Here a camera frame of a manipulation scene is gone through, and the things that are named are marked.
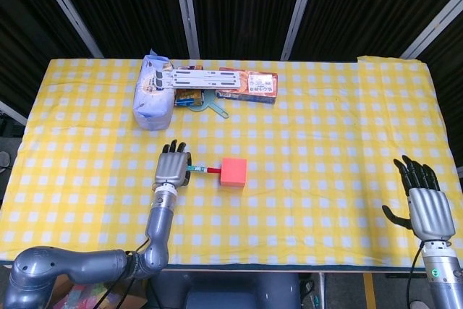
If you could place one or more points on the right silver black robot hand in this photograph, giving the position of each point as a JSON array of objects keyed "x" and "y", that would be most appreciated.
[{"x": 430, "y": 211}]

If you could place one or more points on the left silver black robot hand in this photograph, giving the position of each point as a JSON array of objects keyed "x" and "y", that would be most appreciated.
[{"x": 171, "y": 168}]

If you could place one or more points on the thin multicoloured stick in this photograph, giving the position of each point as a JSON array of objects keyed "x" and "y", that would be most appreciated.
[{"x": 199, "y": 169}]

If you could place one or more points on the pink cube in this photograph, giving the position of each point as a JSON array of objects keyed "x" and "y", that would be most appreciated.
[{"x": 233, "y": 173}]

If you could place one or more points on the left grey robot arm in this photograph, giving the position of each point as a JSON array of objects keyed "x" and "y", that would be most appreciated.
[{"x": 159, "y": 222}]

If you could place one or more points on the blue robot base block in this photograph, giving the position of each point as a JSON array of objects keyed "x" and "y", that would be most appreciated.
[{"x": 238, "y": 292}]

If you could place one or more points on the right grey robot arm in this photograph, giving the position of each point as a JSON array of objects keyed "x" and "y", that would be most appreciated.
[{"x": 445, "y": 276}]

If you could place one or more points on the blue white paper-wrapped bag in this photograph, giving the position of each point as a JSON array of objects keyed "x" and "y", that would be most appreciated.
[{"x": 152, "y": 110}]

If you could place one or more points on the small blue orange snack packet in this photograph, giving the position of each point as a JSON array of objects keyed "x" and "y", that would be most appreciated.
[{"x": 186, "y": 98}]

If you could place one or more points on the orange blue cardboard box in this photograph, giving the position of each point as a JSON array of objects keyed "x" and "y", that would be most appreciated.
[{"x": 260, "y": 86}]

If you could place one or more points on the yellow white checked tablecloth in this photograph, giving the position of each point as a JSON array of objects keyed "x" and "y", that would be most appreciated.
[{"x": 289, "y": 215}]

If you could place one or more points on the cardboard box with colourful items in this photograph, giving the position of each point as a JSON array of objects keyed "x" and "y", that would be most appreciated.
[{"x": 83, "y": 296}]

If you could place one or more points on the black pleated curtain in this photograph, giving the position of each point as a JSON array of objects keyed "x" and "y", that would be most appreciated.
[{"x": 246, "y": 5}]

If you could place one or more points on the white metal frame post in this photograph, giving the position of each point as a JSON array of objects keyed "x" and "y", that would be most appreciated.
[
  {"x": 68, "y": 8},
  {"x": 298, "y": 8},
  {"x": 186, "y": 8},
  {"x": 430, "y": 30}
]

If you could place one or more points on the white metal frame bar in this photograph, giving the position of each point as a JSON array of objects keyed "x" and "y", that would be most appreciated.
[{"x": 12, "y": 113}]

